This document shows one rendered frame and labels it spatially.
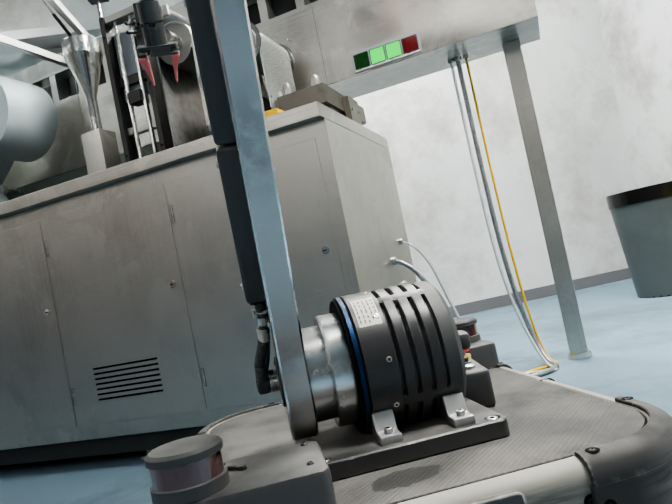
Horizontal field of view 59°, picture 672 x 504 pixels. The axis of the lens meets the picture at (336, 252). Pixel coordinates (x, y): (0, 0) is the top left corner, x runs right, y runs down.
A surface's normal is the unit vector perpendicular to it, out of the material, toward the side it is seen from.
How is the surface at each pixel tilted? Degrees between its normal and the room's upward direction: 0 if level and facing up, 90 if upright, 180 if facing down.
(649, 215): 95
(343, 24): 90
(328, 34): 90
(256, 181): 115
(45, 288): 90
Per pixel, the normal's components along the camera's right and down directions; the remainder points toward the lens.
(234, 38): 0.21, 0.36
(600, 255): 0.14, -0.07
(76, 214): -0.35, 0.03
